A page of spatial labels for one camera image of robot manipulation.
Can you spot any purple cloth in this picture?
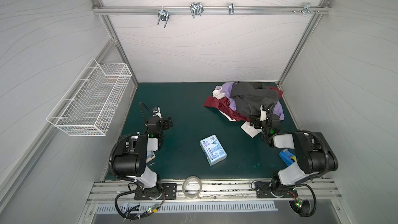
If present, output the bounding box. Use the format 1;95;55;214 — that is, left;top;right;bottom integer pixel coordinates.
220;82;285;121

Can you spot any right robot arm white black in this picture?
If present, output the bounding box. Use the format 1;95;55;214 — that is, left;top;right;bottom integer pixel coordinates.
249;115;339;191

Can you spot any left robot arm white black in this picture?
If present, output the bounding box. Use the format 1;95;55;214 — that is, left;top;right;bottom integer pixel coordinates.
108;116;173;192

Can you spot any dark grey cloth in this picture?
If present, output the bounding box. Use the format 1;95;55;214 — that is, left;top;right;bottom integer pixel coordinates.
229;81;281;122

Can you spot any maroon cloth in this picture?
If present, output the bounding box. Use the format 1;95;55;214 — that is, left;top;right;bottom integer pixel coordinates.
204;86;284;122

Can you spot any white cloth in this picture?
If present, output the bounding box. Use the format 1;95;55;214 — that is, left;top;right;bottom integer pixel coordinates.
212;86;261;138

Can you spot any green table mat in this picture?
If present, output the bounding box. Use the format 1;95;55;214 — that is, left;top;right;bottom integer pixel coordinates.
122;83;286;179

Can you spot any blue tape dispenser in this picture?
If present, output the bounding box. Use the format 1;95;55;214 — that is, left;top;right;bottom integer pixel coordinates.
278;149;296;167

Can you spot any light blue tissue box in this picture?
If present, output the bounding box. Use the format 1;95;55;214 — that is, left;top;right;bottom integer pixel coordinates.
200;135;228;166

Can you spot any clear tape roll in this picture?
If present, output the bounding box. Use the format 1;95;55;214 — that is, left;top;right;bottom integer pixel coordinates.
182;176;202;200

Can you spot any metal u-bolt clamp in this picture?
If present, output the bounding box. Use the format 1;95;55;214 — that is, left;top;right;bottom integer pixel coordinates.
189;2;204;18
157;9;170;28

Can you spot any aluminium top crossbar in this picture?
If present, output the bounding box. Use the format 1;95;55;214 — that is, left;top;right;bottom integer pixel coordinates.
93;5;332;16

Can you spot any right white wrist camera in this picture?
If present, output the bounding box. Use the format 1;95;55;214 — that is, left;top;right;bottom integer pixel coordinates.
260;105;267;122

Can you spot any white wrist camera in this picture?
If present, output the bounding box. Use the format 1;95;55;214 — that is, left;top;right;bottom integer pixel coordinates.
152;106;162;118
260;105;267;122

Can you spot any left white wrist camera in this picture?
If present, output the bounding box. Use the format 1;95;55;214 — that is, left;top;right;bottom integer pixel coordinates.
152;106;162;118

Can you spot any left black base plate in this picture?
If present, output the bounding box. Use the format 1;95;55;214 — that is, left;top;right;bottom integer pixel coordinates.
134;183;177;201

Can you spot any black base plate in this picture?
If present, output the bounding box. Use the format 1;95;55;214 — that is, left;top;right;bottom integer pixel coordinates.
134;183;177;201
250;180;298;199

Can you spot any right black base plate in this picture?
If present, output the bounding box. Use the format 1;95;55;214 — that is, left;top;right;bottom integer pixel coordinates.
250;180;298;199

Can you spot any white wire basket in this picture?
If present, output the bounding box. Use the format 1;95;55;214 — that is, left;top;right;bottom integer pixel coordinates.
46;58;132;136

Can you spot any aluminium front rail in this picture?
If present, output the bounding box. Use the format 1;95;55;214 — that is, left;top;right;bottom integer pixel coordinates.
86;178;343;204

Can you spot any white slotted cable duct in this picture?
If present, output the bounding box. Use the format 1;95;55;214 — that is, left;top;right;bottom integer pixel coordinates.
95;201;278;214

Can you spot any left base black cable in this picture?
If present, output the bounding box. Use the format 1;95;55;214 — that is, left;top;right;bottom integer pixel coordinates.
114;183;167;220

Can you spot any base black cable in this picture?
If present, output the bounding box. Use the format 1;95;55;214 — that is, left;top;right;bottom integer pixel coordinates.
114;183;167;220
288;183;317;218

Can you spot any right base black cable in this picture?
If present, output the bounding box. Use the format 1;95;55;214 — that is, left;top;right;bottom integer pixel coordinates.
288;183;317;218

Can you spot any metal bracket right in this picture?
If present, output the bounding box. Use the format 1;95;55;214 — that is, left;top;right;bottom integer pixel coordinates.
292;3;320;16

